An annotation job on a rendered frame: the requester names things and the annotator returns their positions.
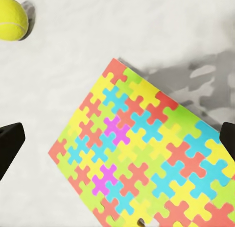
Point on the jigsaw puzzle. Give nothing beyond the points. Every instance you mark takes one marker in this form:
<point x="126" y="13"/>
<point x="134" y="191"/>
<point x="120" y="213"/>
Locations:
<point x="130" y="152"/>

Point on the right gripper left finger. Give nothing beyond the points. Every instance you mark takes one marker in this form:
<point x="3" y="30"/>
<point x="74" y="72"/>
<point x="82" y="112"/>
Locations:
<point x="12" y="137"/>

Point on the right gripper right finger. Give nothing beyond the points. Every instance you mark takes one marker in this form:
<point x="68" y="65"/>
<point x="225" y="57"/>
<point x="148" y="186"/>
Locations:
<point x="227" y="138"/>

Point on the desk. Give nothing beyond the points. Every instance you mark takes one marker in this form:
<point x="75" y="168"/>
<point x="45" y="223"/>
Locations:
<point x="185" y="48"/>

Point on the tennis ball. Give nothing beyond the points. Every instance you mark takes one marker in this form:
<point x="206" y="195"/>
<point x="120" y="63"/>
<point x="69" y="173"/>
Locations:
<point x="13" y="20"/>

